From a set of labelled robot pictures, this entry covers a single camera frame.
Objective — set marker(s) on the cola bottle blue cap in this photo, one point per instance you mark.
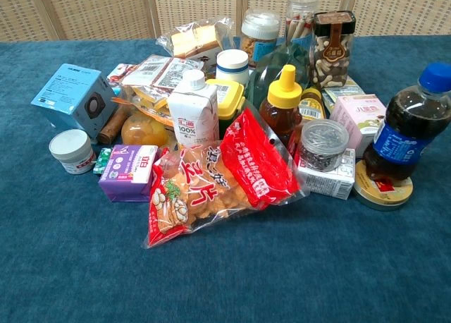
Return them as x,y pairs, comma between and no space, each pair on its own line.
405,125

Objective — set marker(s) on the red crispy snack bag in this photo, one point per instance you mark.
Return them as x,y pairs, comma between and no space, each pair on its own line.
218,182

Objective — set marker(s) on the white juice carton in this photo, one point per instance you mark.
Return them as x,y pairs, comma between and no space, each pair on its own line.
194,111

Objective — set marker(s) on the yellow lidded container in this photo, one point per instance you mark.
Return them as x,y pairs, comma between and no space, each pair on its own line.
229,101

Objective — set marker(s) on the honey bottle yellow cap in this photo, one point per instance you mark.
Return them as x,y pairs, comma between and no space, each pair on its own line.
282,104

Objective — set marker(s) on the white bottle blue band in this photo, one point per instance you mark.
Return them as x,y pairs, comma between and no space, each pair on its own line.
232,69

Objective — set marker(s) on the yellow fruit jelly cup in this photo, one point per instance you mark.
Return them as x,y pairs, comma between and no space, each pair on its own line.
142,129

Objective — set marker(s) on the clear jar black beads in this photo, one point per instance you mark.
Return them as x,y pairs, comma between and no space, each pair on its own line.
323,143

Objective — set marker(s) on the green glass bottle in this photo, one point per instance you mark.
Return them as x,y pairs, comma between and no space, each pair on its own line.
273,67

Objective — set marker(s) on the purple milk carton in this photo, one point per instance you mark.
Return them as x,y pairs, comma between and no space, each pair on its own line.
128,171

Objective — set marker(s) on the flat barcode snack packet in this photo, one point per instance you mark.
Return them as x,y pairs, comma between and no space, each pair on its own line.
162,72

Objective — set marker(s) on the white rectangular carton box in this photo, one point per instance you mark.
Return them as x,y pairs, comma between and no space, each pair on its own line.
331,180

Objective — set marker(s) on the blue table cloth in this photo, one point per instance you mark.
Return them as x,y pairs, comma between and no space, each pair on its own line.
225,266

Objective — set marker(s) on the bagged sliced bread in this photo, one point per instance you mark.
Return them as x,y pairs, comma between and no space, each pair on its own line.
197,42

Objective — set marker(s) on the brown cylindrical tube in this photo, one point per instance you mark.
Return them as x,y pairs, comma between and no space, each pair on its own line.
112,125

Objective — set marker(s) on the clear jar white lid snacks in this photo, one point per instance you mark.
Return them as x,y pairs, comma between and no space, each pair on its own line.
259,35

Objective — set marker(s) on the small green candy pack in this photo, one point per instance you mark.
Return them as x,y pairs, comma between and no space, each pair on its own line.
102,161

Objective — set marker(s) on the red white snack packet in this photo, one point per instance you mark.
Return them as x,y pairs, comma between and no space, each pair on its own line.
120,74

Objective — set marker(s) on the pale green flat box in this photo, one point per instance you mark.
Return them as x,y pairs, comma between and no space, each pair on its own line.
343,90

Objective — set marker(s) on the pink carton box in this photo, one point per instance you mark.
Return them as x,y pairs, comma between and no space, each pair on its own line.
357,120

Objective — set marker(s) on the square jar mushroom biscuits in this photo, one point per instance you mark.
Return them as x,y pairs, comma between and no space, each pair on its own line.
331,51

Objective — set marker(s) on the clear jar biscuit sticks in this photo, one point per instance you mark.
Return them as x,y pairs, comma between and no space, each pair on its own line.
298,19

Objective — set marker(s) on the small white round jar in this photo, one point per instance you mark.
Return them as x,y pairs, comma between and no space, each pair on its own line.
72,152

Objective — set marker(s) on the round yellow metal tin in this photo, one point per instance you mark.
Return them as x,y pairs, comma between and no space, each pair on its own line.
382,194

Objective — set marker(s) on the light blue speaker box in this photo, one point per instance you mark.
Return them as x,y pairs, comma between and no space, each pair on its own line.
72,99

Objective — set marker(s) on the woven folding screen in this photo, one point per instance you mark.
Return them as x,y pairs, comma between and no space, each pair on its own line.
105,9

